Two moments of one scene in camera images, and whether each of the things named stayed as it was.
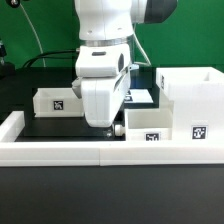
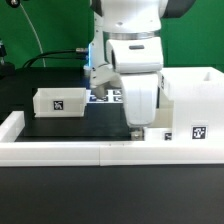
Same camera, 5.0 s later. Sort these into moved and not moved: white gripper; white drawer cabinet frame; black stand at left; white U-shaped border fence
Moved: white gripper
Not moved: white U-shaped border fence; white drawer cabinet frame; black stand at left
